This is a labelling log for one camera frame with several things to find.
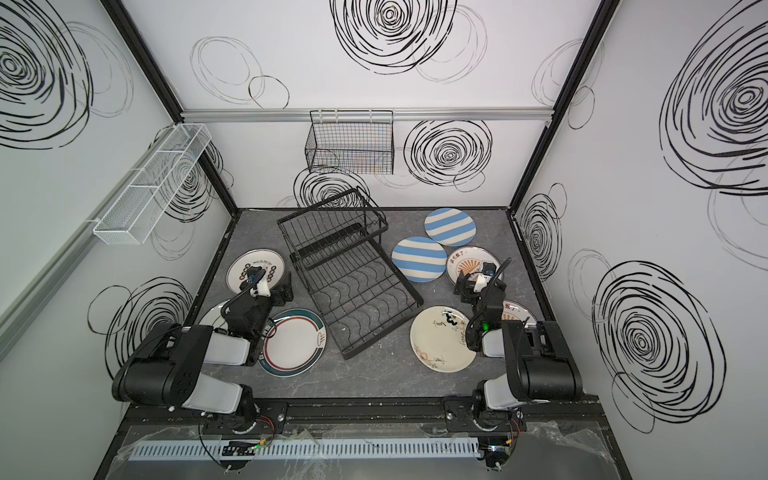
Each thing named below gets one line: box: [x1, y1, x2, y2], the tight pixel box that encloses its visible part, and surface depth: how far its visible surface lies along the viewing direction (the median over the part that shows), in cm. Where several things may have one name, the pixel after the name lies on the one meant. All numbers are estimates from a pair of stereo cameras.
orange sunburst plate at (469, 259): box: [446, 246, 501, 284], surface depth 106 cm
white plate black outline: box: [198, 298, 230, 329], surface depth 92 cm
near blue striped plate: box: [391, 236, 448, 283], surface depth 108 cm
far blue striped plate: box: [424, 208, 477, 247], surface depth 118 cm
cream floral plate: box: [410, 305, 477, 373], surface depth 88 cm
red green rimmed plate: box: [258, 307, 327, 378], surface depth 88 cm
